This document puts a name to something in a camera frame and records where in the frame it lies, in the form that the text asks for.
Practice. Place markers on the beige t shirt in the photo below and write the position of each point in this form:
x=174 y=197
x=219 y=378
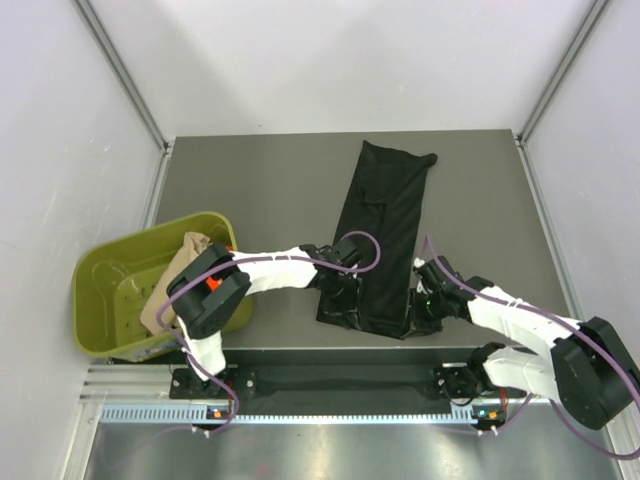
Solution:
x=194 y=243

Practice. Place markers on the right aluminium corner post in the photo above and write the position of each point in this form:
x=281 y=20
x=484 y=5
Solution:
x=588 y=24

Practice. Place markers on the grey slotted cable duct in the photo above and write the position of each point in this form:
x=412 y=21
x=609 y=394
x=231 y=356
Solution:
x=201 y=414

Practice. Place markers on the olive green plastic bin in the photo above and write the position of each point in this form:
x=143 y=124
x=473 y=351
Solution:
x=112 y=283

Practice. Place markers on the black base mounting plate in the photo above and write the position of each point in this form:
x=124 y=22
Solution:
x=447 y=364

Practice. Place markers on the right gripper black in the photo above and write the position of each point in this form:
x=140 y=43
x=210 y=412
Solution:
x=417 y=324

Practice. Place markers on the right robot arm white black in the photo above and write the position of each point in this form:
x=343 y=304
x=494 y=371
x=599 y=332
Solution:
x=583 y=366

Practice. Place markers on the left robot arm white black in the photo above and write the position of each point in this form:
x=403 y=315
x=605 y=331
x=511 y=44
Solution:
x=202 y=314

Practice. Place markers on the orange t shirt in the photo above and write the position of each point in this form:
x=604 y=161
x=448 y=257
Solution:
x=218 y=254

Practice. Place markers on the aluminium corner post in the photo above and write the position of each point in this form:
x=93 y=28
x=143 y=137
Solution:
x=588 y=24
x=107 y=47

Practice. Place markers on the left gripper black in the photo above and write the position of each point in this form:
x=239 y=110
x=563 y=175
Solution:
x=348 y=308

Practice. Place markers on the black t shirt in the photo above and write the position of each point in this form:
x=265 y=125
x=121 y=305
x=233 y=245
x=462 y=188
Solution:
x=385 y=200

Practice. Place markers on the left aluminium corner post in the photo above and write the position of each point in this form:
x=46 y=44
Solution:
x=107 y=47

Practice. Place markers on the aluminium frame rail front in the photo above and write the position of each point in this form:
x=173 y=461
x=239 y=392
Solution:
x=100 y=385

